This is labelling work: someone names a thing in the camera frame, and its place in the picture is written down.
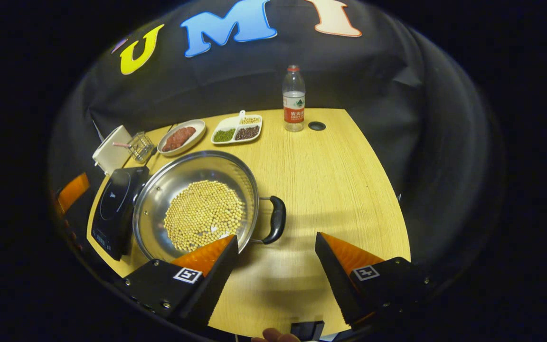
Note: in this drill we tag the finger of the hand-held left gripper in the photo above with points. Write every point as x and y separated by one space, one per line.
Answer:
73 191

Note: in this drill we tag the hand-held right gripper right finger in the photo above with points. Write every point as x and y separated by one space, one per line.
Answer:
337 280

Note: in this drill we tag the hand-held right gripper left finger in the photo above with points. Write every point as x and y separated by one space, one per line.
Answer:
214 280

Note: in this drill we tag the black induction cooktop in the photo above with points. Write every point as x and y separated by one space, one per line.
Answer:
114 209

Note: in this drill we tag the steel pot with soybeans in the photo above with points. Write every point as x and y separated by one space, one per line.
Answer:
202 213

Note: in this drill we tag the white toaster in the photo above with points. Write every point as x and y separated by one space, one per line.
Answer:
111 151

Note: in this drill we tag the clear glass container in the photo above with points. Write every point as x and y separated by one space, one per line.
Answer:
141 148

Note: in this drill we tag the white plate with meat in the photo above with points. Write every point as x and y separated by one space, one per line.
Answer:
179 137

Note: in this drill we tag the white divided dish of beans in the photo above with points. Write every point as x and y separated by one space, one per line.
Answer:
236 130

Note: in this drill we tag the clear water bottle red label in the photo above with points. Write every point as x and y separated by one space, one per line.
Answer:
294 109

